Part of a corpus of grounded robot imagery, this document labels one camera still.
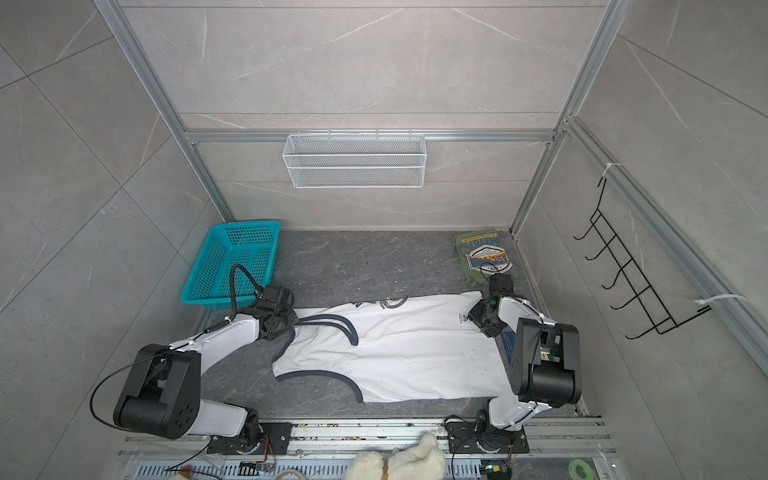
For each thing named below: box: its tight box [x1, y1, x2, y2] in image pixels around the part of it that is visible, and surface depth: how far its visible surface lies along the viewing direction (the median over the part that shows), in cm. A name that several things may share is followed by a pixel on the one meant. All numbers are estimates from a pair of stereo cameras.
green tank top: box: [453, 231, 520, 287], surface depth 109 cm
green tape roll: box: [568, 459, 594, 480], surface depth 71 cm
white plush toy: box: [345, 432, 446, 480], surface depth 63 cm
